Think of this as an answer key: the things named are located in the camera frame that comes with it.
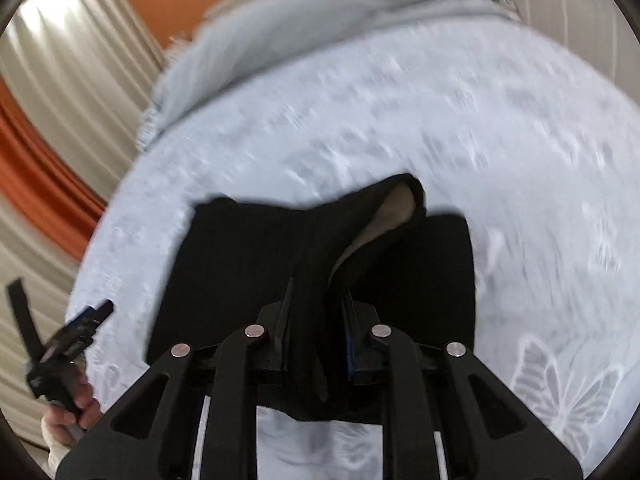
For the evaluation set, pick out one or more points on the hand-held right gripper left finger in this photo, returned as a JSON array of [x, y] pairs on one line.
[[280, 330]]

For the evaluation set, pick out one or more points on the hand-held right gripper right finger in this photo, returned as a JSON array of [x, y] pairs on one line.
[[350, 352]]

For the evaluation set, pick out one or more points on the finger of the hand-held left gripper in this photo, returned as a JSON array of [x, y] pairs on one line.
[[87, 319], [22, 310]]

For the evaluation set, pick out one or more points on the black pants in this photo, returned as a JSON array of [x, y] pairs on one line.
[[240, 260]]

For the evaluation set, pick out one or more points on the person's left hand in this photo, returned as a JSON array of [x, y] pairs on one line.
[[87, 405]]

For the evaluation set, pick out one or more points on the cream curtain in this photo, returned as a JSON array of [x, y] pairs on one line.
[[65, 60], [30, 270]]

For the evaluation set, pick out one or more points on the orange curtain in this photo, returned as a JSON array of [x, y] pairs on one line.
[[40, 175]]

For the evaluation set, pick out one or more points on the bed with butterfly sheet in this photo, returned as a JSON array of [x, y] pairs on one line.
[[450, 135]]

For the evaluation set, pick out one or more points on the grey duvet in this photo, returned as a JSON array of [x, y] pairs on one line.
[[300, 25]]

